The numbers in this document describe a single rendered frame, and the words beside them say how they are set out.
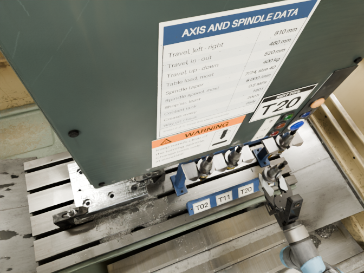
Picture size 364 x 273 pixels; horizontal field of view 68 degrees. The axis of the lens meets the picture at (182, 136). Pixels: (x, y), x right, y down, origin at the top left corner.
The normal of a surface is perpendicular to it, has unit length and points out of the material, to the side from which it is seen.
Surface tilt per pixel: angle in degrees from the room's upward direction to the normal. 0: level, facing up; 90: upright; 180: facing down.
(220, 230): 7
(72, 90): 90
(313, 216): 24
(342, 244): 17
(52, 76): 90
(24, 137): 0
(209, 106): 90
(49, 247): 0
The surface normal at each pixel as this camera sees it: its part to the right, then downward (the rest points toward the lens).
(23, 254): 0.47, -0.52
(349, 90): -0.93, 0.27
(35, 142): 0.09, -0.46
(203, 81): 0.35, 0.84
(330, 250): -0.01, -0.69
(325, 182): -0.29, -0.31
